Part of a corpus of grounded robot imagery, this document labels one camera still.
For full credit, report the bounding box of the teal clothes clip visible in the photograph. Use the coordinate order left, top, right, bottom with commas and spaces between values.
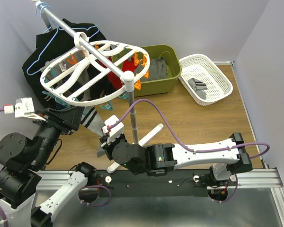
100, 101, 113, 111

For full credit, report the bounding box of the red sock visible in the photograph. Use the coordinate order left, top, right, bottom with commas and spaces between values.
107, 57, 137, 89

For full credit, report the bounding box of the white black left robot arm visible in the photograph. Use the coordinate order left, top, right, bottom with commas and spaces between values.
0, 106, 96, 227

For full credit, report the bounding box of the white round clip hanger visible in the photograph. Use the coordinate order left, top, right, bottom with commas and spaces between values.
40, 32, 150, 107

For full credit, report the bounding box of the olive green plastic bin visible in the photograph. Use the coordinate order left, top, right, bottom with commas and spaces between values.
134, 44, 181, 97

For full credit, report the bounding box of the grey striped sock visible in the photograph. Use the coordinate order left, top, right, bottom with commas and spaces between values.
80, 106, 106, 158

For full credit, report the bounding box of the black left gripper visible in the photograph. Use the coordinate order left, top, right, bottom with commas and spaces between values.
32, 103, 86, 168

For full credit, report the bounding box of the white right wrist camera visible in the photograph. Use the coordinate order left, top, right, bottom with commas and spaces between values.
102, 115, 124, 145

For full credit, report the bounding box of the aluminium frame rail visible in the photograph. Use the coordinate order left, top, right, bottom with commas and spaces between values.
37, 168, 284, 227

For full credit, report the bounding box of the white perforated plastic basket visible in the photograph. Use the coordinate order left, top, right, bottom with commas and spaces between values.
179, 54, 233, 106

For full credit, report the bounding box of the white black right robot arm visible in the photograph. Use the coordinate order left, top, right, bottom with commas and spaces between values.
100, 134, 253, 185

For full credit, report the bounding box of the black hanging garment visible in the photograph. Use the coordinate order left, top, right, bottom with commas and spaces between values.
22, 18, 115, 110

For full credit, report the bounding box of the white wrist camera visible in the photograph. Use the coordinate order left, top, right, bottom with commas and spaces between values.
3, 97, 45, 121
102, 115, 124, 145

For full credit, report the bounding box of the silver white clothes rack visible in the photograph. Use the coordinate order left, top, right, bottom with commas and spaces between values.
30, 0, 164, 174

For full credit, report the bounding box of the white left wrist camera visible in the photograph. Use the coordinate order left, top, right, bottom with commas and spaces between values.
3, 97, 45, 121

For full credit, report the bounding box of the orange clothes clip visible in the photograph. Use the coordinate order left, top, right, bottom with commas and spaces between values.
134, 51, 143, 66
134, 80, 142, 90
142, 70, 149, 79

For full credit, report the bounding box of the grey cloth in bin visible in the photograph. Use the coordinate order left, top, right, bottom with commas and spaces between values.
140, 57, 167, 82

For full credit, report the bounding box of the light blue wire hanger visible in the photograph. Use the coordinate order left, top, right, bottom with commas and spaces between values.
23, 21, 105, 76

